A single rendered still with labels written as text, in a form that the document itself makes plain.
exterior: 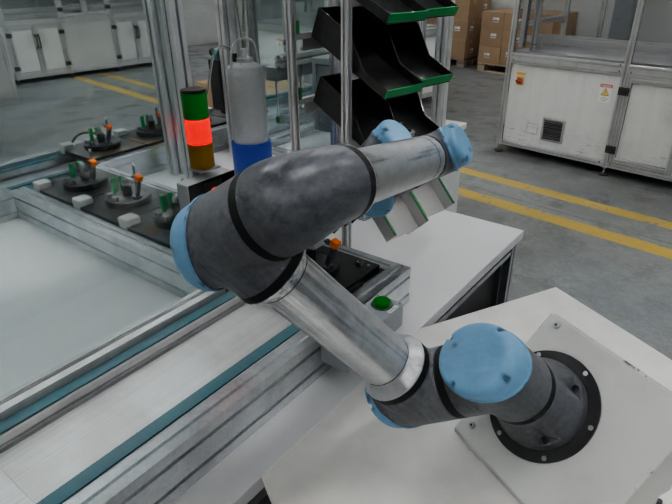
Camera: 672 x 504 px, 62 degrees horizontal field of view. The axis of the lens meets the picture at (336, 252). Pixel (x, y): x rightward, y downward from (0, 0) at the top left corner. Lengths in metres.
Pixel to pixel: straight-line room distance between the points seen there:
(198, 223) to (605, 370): 0.68
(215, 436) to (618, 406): 0.65
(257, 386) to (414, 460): 0.30
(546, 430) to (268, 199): 0.58
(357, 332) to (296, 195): 0.26
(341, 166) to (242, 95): 1.53
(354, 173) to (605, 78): 4.55
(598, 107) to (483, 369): 4.45
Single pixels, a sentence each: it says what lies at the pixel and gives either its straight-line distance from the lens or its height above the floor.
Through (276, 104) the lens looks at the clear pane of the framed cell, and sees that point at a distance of 2.48.
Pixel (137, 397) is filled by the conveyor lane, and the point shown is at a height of 0.92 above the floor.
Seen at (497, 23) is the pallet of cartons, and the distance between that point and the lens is 9.63.
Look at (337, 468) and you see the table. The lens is 1.02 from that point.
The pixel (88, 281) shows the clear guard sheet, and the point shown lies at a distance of 1.13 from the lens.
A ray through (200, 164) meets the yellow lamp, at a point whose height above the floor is 1.27.
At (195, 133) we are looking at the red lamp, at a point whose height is 1.34.
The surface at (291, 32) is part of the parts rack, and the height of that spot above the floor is 1.48.
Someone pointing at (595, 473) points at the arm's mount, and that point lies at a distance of 0.97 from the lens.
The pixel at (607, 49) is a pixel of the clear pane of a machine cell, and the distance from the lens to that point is 5.09.
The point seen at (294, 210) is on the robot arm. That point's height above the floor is 1.40.
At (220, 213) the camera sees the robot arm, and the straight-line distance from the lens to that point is 0.63.
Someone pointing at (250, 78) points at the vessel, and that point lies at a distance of 2.12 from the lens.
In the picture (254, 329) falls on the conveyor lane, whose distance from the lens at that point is 1.24.
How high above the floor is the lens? 1.63
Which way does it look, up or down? 28 degrees down
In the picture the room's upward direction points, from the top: 1 degrees counter-clockwise
